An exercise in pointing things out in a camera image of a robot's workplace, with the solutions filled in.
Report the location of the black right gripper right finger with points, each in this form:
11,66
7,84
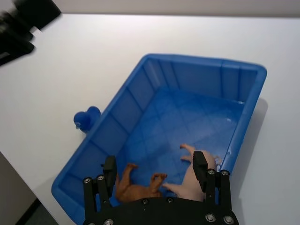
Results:
200,171

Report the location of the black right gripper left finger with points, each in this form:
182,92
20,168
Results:
106,185

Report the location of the pink toy pig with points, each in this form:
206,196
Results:
189,182

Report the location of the brown toy horse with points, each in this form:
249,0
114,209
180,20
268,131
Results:
133,192

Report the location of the blue plastic bin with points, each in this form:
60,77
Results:
187,112

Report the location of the blue rubber duck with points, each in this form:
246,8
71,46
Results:
85,118

